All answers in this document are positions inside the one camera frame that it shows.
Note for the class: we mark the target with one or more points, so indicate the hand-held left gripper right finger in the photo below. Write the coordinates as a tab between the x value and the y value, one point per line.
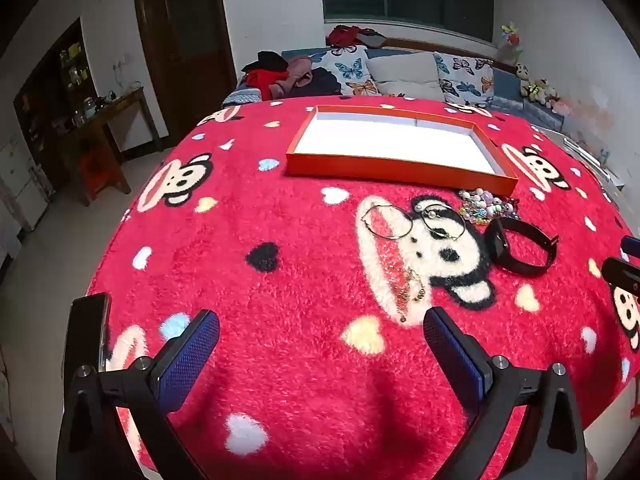
450	350

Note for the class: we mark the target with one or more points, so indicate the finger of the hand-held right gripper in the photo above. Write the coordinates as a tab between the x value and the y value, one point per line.
631	245
622	275

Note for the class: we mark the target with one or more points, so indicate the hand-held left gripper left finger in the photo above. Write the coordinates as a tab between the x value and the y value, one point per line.
190	355

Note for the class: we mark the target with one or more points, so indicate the black smart wristband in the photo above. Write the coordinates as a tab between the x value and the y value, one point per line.
500	250

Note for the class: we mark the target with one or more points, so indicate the silver hoop earring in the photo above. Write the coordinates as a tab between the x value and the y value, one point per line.
447	234
387	221

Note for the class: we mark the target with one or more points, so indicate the orange shallow cardboard box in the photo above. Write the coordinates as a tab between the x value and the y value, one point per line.
400	140

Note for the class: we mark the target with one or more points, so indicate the red cartoon printed blanket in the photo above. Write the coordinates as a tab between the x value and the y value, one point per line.
300	310

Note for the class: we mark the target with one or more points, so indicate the pile of plush toys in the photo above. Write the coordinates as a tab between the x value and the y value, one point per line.
542	92

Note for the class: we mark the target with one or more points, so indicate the blue sofa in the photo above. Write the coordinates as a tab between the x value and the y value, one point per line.
510	92

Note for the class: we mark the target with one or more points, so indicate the panda plush toy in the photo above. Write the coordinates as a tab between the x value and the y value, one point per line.
523	72

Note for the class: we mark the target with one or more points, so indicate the red stool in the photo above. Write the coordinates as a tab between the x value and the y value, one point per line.
102	170

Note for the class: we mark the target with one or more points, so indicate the butterfly print pillow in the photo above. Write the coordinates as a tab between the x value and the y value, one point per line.
465	80
350	72

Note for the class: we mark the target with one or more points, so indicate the colourful toy flower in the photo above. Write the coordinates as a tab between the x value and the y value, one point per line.
511	37

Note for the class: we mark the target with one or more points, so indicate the white cabinet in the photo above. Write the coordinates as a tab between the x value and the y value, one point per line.
20	180

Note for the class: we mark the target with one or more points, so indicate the wooden side table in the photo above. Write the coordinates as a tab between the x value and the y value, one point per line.
117	110

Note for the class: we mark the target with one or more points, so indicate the blue knitted sofa cover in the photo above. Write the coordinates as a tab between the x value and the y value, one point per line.
242	96

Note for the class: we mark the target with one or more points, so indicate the beige plain pillow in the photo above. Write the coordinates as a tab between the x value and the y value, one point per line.
405	75

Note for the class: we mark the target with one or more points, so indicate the red garment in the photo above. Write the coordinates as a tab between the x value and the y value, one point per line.
265	82

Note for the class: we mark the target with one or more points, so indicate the black backpack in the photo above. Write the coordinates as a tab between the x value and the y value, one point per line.
320	82

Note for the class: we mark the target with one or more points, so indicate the black garment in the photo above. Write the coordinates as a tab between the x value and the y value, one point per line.
267	61

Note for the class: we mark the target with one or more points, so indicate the dark wooden shelf cabinet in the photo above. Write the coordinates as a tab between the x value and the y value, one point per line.
50	85

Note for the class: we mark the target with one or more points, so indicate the pink garment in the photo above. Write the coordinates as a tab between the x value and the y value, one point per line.
300	70

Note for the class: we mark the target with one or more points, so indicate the dark wooden door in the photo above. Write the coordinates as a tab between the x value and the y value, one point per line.
185	35

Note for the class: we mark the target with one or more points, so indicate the red clothes on windowsill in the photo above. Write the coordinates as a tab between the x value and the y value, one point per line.
355	35

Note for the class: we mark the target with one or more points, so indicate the metal rail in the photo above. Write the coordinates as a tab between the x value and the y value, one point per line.
592	157

